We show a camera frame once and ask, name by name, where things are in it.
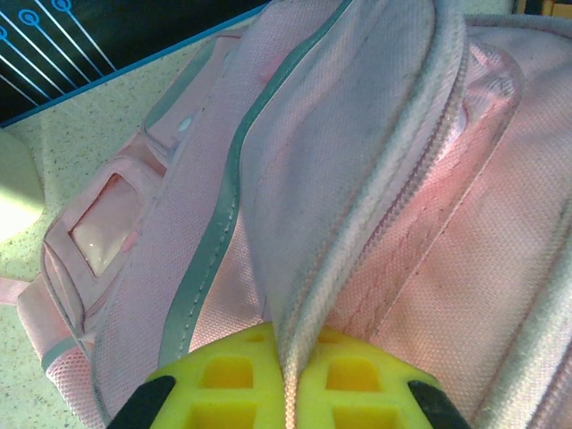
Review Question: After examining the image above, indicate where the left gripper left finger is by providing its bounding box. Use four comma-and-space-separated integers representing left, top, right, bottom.
106, 321, 287, 429

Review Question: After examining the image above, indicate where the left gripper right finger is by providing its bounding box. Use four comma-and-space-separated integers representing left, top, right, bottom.
297, 325, 475, 429

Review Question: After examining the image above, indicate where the pink backpack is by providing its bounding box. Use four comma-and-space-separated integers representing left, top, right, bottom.
0, 0, 572, 429

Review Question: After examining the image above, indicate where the beige pen holder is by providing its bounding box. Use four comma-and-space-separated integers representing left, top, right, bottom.
0, 127, 46, 245

